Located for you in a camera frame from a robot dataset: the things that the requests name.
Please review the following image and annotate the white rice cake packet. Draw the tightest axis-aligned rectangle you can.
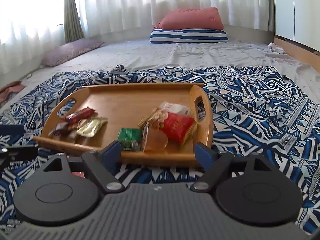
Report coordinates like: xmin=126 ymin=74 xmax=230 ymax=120
xmin=159 ymin=101 xmax=192 ymax=117

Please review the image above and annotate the purple patterned pillow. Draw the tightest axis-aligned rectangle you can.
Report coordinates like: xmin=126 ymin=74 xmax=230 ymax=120
xmin=41 ymin=39 xmax=105 ymax=67

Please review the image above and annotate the long red wafer bar packet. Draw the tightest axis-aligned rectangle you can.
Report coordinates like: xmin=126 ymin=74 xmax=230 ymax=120
xmin=65 ymin=107 xmax=97 ymax=125

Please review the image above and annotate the blue striped pillow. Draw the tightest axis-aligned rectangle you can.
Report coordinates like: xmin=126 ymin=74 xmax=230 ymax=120
xmin=149 ymin=28 xmax=229 ymax=44

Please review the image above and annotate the white sheer curtain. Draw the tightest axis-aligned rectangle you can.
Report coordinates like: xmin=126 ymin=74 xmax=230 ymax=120
xmin=72 ymin=0 xmax=273 ymax=40
xmin=0 ymin=0 xmax=67 ymax=68

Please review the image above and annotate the dusty pink cloth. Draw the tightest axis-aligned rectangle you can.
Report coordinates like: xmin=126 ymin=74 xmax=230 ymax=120
xmin=0 ymin=80 xmax=27 ymax=103

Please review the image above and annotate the wooden tray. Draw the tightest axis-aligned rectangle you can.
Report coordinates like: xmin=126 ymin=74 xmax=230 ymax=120
xmin=32 ymin=82 xmax=214 ymax=168

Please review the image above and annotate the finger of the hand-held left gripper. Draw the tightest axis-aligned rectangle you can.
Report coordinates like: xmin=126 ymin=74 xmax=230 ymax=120
xmin=0 ymin=144 xmax=38 ymax=173
xmin=0 ymin=124 xmax=25 ymax=137

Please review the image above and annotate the red and gold snack bag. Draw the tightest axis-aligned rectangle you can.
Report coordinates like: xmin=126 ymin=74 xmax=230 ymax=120
xmin=137 ymin=107 xmax=197 ymax=147

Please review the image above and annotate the red pillow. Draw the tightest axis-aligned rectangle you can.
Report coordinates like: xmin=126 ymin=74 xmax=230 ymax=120
xmin=154 ymin=7 xmax=225 ymax=31

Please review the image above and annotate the blue patterned blanket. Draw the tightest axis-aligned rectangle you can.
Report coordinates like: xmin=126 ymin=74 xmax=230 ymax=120
xmin=0 ymin=65 xmax=320 ymax=235

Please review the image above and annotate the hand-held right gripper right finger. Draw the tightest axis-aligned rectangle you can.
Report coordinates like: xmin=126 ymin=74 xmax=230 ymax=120
xmin=191 ymin=142 xmax=275 ymax=193

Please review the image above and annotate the white crumpled cloth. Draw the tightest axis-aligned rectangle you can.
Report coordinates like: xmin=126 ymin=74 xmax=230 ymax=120
xmin=267 ymin=42 xmax=286 ymax=54

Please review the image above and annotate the olive gold foil packet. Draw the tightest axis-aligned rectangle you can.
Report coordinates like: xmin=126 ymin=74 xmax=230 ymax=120
xmin=76 ymin=117 xmax=108 ymax=138

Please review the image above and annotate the wooden bed frame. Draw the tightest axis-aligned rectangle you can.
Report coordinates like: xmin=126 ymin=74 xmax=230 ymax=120
xmin=274 ymin=36 xmax=320 ymax=67

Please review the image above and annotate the grey bed sheet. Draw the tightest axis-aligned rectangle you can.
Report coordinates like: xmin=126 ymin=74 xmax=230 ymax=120
xmin=0 ymin=37 xmax=320 ymax=110

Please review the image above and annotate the green foil packet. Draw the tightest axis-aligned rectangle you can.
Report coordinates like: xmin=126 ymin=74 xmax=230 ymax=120
xmin=117 ymin=127 xmax=143 ymax=151

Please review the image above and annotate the green curtain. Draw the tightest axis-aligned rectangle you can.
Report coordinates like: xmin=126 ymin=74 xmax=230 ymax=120
xmin=64 ymin=0 xmax=84 ymax=43
xmin=267 ymin=0 xmax=276 ymax=37

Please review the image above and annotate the white wardrobe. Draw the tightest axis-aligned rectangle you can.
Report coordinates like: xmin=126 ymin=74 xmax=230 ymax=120
xmin=272 ymin=0 xmax=320 ymax=53

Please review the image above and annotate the brown snack packet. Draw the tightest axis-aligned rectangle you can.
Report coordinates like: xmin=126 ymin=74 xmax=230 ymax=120
xmin=49 ymin=122 xmax=73 ymax=137

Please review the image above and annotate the jelly cup with white lid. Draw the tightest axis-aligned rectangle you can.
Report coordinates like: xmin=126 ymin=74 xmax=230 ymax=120
xmin=141 ymin=122 xmax=168 ymax=153

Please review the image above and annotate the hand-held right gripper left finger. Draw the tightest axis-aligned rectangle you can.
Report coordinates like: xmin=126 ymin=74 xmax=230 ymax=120
xmin=41 ymin=140 xmax=125 ymax=193

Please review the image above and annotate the white and gold snack packet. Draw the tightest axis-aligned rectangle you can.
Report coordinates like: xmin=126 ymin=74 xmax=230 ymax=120
xmin=67 ymin=119 xmax=88 ymax=139

